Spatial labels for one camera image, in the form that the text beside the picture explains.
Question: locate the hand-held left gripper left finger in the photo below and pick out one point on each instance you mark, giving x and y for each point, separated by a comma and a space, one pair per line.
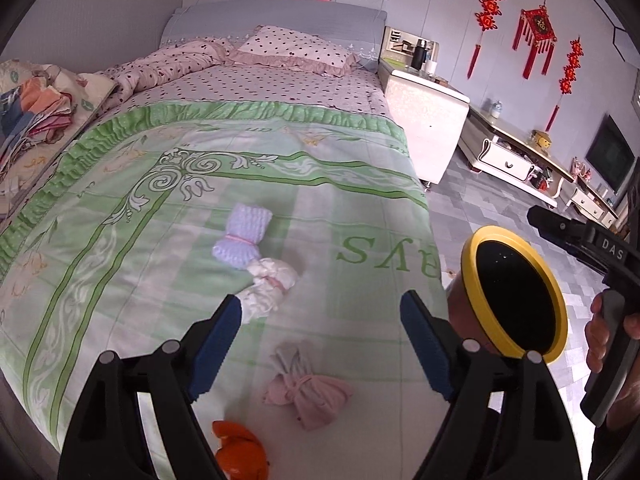
217, 350

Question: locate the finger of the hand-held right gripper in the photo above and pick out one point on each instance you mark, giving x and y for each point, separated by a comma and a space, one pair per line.
555, 227

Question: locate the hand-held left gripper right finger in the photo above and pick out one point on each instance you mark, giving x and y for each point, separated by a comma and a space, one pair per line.
425, 345

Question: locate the white cloth bundle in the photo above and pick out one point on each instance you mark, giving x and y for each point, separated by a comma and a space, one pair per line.
265, 285

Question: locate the yellow-rimmed brown bin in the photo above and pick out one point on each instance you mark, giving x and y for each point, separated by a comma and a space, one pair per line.
515, 300

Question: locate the person's right hand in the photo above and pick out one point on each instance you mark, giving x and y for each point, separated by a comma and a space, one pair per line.
595, 335

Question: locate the white low cabinet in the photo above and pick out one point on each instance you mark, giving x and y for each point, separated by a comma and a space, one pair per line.
505, 160

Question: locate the yellow toy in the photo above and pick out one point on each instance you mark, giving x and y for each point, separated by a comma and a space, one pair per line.
541, 140

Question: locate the black television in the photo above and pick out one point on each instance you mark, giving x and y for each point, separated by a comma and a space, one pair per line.
610, 155

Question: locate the pink cloth bundle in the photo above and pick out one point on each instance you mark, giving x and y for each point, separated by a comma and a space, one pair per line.
310, 392

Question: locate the orange cloth bundle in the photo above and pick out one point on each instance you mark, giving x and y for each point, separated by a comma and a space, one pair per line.
240, 452

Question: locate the light purple knitted bundle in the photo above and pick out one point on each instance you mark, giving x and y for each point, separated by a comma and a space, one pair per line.
242, 232

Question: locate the long red knot ornament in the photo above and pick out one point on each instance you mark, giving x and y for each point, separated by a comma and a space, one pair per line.
492, 5
570, 70

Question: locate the green floral bedspread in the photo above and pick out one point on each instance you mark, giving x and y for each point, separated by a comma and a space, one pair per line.
300, 210

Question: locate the white nightstand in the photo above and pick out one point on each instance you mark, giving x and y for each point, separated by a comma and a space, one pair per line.
425, 110

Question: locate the white cup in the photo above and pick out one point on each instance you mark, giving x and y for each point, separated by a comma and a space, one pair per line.
431, 67

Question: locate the square red knot ornament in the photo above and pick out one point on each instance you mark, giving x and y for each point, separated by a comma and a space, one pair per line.
537, 25

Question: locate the black bottle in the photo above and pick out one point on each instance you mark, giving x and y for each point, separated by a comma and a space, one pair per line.
419, 55

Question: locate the bear print quilt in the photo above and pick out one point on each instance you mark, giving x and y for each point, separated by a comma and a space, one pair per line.
95, 87

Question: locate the pink polka dot duvet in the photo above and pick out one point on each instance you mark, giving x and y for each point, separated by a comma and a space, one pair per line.
165, 62

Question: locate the pile of folded clothes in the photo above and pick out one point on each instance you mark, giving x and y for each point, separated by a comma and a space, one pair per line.
40, 110

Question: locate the pink polka dot pillow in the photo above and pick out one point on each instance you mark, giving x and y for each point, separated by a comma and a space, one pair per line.
295, 45

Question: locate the grey-blue bed headboard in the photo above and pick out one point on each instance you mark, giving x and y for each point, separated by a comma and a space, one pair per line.
250, 17

